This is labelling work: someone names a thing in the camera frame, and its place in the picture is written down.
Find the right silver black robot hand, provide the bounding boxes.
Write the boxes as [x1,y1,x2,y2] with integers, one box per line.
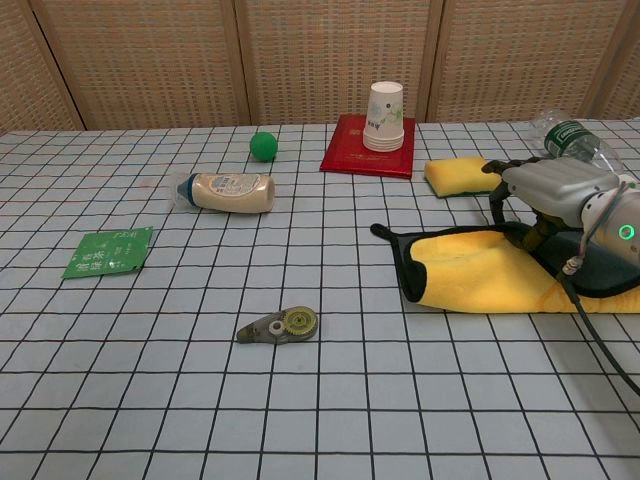
[481,156,624,251]

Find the dark grey yellow cloth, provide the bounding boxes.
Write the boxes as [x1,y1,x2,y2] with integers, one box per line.
[370,222,640,315]

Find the clear bottle with green label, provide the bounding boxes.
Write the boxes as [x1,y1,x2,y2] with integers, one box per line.
[530,109,640,191]

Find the yellow sponge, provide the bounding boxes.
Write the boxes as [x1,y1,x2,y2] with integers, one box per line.
[423,156,504,200]

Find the white paper cup stack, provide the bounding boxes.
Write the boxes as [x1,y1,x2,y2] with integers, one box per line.
[362,81,405,152]

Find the red booklet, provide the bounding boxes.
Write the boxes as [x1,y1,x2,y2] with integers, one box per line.
[319,113,417,180]

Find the green ball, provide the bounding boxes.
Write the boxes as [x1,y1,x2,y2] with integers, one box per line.
[249,131,279,163]

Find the correction tape dispenser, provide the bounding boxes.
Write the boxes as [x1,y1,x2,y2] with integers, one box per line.
[236,307,318,346]

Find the beige squeeze bottle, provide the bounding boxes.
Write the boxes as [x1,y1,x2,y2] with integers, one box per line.
[174,172,277,215]

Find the checkered tablecloth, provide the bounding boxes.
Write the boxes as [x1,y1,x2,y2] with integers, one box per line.
[0,118,640,480]

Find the woven wooden folding screen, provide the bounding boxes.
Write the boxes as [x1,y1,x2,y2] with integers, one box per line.
[0,0,640,132]

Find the green tea packet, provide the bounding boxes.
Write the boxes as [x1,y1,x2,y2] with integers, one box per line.
[60,225,155,280]

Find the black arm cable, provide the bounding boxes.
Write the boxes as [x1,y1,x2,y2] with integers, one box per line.
[559,182,640,396]

